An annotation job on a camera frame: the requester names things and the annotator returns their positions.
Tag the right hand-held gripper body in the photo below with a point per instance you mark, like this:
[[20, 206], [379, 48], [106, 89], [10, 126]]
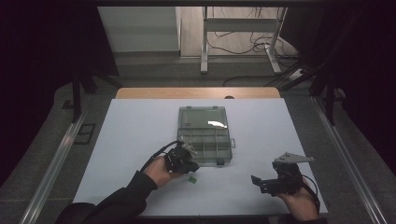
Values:
[[285, 183]]

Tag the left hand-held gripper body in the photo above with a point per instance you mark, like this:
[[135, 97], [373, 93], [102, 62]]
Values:
[[178, 158]]

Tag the small green terminal connector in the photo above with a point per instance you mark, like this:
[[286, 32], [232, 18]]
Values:
[[192, 179]]

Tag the clear grey compartment storage box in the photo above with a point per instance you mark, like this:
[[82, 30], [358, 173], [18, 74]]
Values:
[[204, 146]]

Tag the person's left hand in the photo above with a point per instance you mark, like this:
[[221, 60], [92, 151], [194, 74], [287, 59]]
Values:
[[158, 172]]

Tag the person's right hand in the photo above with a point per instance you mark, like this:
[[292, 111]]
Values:
[[300, 203]]

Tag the light wooden table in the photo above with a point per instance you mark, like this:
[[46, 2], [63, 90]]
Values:
[[186, 93]]

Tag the dark metal stand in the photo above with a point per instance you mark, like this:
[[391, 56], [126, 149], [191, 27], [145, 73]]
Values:
[[330, 99], [76, 96]]

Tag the white power strip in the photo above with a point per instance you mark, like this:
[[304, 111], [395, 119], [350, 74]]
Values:
[[295, 74]]

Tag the white partition panel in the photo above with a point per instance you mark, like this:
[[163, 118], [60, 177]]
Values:
[[140, 28]]

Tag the dark curtain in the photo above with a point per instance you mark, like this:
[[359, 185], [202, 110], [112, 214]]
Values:
[[367, 62], [37, 62]]

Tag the aluminium rail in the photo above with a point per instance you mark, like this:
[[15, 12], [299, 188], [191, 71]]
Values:
[[53, 171], [348, 161]]

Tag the white metal table frame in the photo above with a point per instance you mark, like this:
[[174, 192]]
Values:
[[241, 24]]

